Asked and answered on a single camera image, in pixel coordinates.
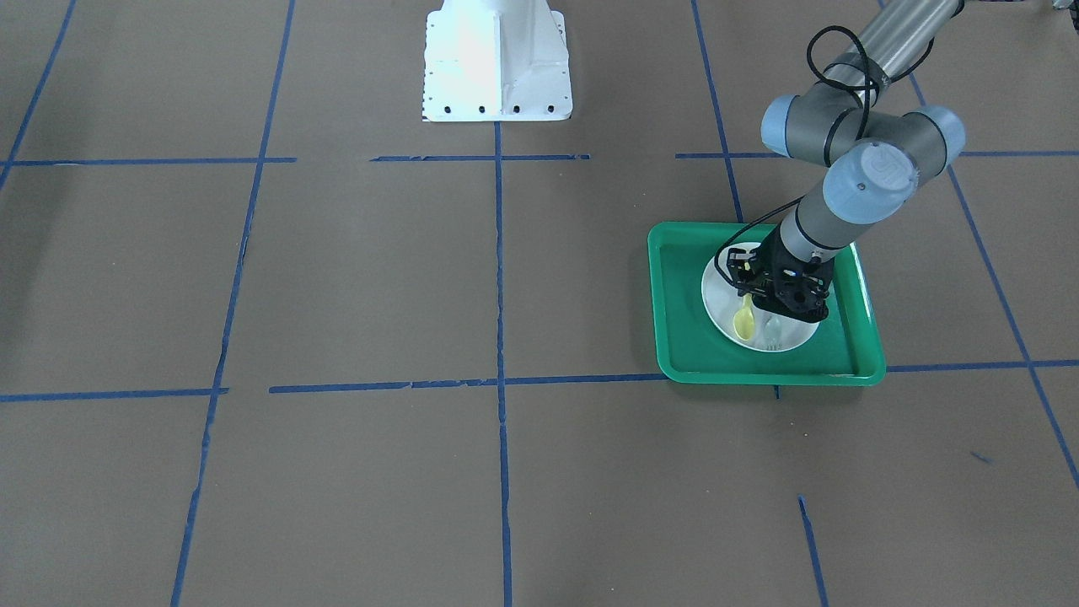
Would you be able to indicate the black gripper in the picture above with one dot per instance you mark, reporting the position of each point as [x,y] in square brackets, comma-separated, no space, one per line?
[776,255]

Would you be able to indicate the yellow plastic spoon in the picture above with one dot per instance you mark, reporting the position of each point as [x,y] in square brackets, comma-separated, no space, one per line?
[743,321]

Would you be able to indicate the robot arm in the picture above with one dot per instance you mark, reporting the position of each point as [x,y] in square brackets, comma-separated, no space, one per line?
[873,162]

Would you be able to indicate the pale green plastic fork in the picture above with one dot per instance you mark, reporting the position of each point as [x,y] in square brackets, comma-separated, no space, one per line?
[772,333]

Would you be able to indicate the white round plate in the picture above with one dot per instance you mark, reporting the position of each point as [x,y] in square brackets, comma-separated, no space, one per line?
[722,301]

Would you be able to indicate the green plastic tray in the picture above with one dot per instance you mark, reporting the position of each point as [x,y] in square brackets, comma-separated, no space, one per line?
[846,350]

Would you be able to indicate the white pedestal column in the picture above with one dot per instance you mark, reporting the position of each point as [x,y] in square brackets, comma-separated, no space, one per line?
[489,61]

